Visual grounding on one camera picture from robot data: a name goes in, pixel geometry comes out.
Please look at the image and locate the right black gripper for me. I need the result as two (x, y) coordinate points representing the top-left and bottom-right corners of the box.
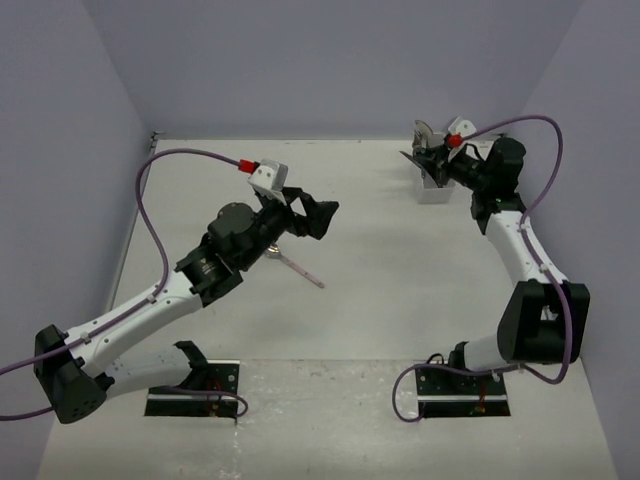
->
(414, 143), (491, 193)

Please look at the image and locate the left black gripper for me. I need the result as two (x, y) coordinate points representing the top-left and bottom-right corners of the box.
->
(238, 186), (338, 269)

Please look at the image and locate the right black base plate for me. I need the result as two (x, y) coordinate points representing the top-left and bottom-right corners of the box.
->
(415, 368), (511, 419)

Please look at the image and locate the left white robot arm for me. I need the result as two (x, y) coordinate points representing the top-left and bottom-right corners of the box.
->
(34, 187), (339, 424)

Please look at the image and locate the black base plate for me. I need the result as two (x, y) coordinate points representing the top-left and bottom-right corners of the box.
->
(415, 368), (511, 419)
(144, 360), (243, 419)

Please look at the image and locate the teal handled spoon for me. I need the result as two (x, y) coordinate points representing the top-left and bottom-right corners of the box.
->
(413, 120), (438, 150)

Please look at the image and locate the pink handled spoon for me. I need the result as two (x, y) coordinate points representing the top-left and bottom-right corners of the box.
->
(264, 244), (325, 289)

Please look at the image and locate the white three-compartment utensil holder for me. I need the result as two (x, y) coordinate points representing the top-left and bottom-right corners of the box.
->
(411, 133), (454, 204)

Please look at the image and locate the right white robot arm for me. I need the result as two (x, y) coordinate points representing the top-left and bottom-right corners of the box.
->
(410, 135), (590, 393)

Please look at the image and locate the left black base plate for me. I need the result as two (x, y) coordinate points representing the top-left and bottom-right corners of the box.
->
(144, 360), (243, 419)

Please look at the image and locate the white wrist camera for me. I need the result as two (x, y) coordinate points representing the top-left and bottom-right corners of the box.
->
(446, 116), (477, 148)
(248, 159), (288, 202)

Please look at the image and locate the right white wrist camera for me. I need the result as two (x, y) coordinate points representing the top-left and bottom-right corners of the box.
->
(446, 116), (477, 148)

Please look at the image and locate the pink handled knife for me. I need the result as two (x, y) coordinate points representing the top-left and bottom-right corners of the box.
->
(400, 151), (424, 168)

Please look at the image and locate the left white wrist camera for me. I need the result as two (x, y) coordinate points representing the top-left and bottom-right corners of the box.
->
(248, 159), (288, 202)

